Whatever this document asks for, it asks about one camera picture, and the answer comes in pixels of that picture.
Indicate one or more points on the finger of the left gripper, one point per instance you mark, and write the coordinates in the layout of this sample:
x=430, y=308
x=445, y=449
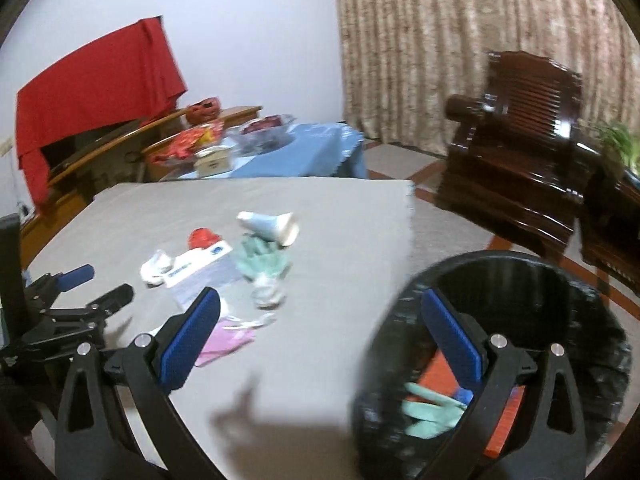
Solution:
x=49, y=286
x=97, y=310

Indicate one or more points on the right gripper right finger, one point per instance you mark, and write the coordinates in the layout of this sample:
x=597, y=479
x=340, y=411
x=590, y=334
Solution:
x=525, y=419

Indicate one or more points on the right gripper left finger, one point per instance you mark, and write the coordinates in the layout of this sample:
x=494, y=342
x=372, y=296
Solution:
x=93, y=438

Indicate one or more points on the green rubber glove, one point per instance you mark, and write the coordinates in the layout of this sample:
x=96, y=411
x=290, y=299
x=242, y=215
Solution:
x=264, y=264
x=431, y=413

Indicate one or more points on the pink face mask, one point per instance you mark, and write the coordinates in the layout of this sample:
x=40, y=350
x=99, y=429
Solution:
x=230, y=335

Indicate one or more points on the black trash bin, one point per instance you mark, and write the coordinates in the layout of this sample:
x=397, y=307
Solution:
x=569, y=310

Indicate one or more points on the crumpled white tissue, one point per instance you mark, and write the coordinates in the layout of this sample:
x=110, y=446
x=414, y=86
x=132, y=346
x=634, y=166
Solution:
x=152, y=272

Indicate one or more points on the white blue carton box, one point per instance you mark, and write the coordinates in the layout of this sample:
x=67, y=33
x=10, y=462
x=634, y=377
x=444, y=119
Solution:
x=194, y=260

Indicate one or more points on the red plastic bag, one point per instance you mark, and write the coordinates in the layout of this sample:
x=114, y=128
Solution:
x=202, y=238

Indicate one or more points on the wooden side cabinet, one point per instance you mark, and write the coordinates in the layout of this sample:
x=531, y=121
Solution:
x=123, y=155

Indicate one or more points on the red snack packets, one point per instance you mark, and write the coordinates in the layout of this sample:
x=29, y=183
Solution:
x=189, y=142

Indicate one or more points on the beige tissue box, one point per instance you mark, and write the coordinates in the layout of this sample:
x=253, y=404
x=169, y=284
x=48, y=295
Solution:
x=217, y=159

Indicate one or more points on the light blue paper cup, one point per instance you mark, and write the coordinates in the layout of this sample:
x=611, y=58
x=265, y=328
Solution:
x=282, y=229

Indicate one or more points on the red cloth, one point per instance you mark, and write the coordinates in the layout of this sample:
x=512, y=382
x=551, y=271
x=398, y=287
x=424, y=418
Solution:
x=125, y=75

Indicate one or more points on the red basket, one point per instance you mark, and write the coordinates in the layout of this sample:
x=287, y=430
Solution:
x=206, y=110

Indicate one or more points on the dark wooden side table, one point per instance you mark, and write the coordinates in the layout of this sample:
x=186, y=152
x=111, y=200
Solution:
x=609, y=225

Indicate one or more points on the glass fruit bowl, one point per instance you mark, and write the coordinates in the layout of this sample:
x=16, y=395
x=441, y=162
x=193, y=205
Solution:
x=263, y=135

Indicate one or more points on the blue tablecloth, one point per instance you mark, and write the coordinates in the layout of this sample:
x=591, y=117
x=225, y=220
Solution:
x=316, y=150

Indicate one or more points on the dark wooden armchair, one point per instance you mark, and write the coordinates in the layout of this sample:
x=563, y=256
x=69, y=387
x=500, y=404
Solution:
x=511, y=166

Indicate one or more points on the green potted plant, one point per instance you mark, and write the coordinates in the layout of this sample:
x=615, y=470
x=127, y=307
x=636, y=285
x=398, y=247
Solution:
x=617, y=136

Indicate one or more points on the beige patterned curtain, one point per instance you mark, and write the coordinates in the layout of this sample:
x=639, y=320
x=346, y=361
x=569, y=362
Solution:
x=403, y=58

